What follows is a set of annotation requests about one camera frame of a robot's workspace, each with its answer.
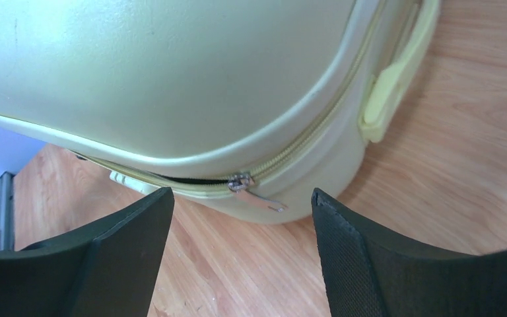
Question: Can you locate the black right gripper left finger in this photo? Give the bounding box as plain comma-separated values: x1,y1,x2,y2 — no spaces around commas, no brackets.
0,188,174,316

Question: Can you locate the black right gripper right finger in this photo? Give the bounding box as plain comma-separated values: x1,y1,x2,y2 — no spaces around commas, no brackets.
312,189,507,316

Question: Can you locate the cream suitcase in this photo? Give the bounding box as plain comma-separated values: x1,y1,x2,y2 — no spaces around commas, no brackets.
0,1,442,224

